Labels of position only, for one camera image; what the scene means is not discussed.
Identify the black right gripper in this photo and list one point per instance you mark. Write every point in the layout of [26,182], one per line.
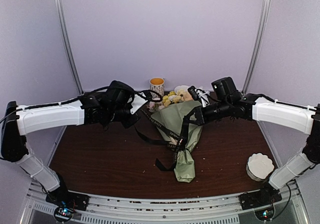
[201,118]

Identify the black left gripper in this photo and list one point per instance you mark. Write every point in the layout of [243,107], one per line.
[128,124]

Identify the green wrapping paper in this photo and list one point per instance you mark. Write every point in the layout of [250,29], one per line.
[181,136]

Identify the white round bowl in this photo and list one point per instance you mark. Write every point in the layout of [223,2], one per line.
[182,88]

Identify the cream fake flower bunch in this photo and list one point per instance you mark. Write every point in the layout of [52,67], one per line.
[175,97]

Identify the pale pink rose stem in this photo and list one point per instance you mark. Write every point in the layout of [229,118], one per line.
[154,106]

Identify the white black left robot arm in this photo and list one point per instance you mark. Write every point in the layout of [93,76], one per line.
[25,127]

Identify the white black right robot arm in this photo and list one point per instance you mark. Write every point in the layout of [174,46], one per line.
[292,131]

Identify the patterned cup yellow inside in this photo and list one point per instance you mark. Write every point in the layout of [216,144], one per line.
[157,85]

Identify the white scalloped bowl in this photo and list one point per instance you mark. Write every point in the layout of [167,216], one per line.
[259,167]

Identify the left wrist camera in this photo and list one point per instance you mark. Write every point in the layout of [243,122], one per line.
[139,100]

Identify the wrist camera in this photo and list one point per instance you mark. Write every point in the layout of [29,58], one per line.
[224,89]
[139,100]

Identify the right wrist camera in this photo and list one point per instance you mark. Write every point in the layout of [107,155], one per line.
[224,89]

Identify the right aluminium frame post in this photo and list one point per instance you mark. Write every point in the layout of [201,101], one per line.
[264,14]

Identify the aluminium frame post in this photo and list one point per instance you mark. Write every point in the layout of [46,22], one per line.
[67,45]
[264,14]

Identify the aluminium front rail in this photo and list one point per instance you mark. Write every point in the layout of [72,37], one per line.
[216,209]

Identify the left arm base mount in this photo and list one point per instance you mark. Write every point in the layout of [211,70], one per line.
[67,203]

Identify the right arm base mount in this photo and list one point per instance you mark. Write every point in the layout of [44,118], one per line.
[262,201]

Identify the left aluminium frame post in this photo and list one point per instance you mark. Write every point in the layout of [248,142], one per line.
[67,45]

